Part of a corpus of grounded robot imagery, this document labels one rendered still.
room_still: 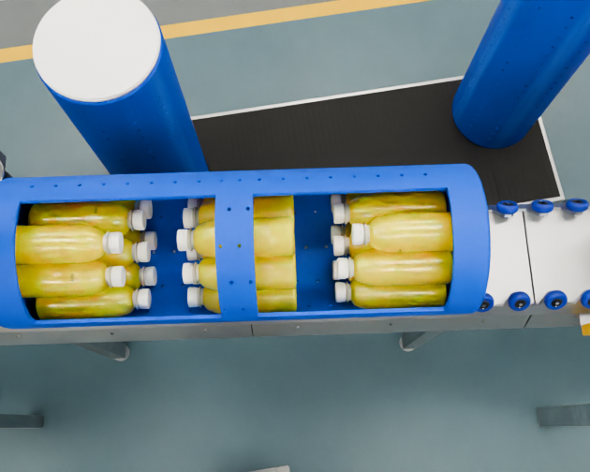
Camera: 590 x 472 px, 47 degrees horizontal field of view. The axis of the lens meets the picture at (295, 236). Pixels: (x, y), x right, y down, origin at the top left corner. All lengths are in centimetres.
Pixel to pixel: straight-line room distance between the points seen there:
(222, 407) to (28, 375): 67
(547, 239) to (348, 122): 107
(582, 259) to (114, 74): 108
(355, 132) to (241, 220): 130
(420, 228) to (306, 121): 127
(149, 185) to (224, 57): 155
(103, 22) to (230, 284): 71
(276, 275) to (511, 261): 55
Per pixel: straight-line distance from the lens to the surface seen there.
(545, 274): 154
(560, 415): 227
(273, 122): 242
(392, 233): 120
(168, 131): 175
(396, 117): 245
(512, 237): 153
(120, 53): 156
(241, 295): 118
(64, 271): 129
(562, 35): 187
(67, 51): 159
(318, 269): 141
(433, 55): 277
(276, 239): 118
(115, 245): 124
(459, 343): 242
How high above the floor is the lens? 233
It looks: 74 degrees down
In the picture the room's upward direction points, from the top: straight up
